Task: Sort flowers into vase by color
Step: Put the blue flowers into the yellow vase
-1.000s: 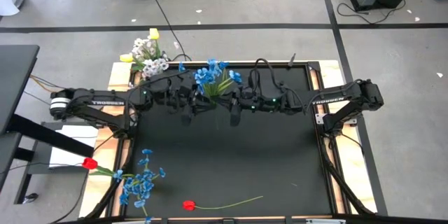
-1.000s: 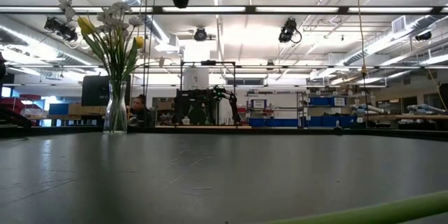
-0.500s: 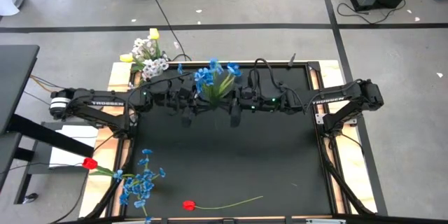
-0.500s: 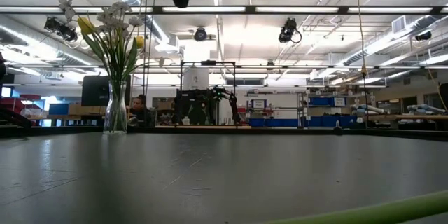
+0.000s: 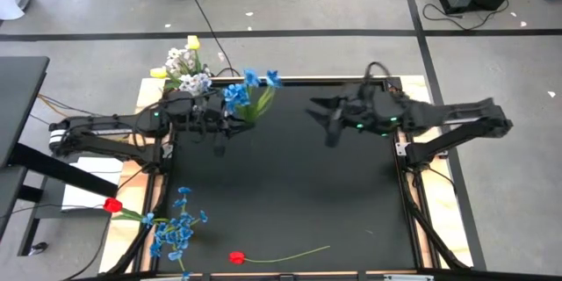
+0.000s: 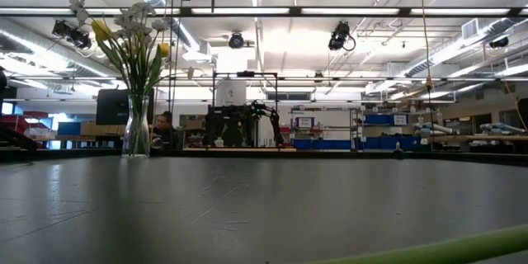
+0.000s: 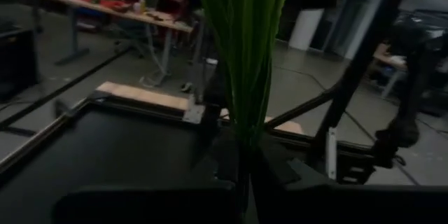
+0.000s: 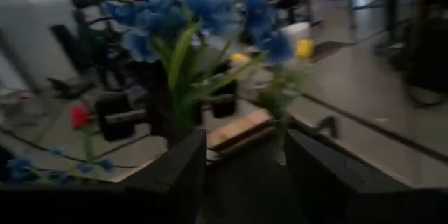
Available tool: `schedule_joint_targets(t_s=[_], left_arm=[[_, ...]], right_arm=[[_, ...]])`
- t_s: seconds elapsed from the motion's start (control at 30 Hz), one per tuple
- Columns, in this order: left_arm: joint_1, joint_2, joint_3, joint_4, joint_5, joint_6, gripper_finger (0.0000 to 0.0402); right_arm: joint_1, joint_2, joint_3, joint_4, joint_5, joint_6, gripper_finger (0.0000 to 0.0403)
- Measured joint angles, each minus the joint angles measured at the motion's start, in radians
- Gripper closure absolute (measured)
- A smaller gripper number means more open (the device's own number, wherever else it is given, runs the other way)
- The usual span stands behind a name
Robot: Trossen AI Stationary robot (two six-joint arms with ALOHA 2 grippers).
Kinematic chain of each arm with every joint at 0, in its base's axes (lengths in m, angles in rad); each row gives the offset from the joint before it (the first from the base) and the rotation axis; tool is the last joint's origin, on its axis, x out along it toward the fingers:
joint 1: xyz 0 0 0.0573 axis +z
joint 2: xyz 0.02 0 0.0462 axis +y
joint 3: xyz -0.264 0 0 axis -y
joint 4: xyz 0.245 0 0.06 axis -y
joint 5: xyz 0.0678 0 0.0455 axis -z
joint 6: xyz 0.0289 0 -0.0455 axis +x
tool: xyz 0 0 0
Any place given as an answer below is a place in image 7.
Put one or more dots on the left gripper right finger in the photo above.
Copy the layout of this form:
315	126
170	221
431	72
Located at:
273	168

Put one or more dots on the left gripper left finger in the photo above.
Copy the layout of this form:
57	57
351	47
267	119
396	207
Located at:
227	164

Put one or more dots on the blue artificial flower bunch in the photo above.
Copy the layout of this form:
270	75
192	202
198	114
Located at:
245	42

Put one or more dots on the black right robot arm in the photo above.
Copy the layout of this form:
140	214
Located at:
399	133

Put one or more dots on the grey corner plate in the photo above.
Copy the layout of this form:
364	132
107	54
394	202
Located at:
194	113

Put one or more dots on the white pillar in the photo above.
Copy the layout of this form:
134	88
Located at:
306	29

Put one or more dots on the small wooden table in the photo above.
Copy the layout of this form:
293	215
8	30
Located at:
388	59

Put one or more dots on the long wooden table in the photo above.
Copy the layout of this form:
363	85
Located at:
140	15

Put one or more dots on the black table clamp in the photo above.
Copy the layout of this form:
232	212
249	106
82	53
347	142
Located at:
62	108

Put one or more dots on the black floor box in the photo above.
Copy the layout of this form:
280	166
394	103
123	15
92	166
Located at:
17	59

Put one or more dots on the white angle bracket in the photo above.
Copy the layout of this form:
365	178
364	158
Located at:
332	154

